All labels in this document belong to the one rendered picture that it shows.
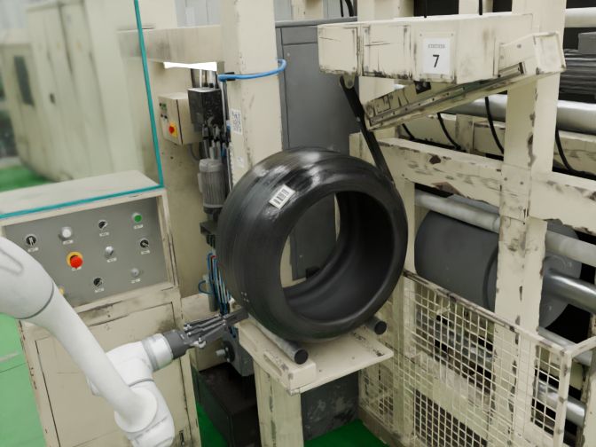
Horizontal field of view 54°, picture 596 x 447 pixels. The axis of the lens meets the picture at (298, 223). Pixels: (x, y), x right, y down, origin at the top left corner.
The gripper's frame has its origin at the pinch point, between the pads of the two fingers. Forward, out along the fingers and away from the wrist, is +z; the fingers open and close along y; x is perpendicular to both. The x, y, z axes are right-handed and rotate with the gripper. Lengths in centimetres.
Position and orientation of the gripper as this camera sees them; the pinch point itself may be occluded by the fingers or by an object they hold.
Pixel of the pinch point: (235, 317)
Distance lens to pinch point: 167.0
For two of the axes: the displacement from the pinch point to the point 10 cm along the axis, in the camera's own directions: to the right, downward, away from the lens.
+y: -5.0, -2.5, 8.3
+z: 8.5, -3.3, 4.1
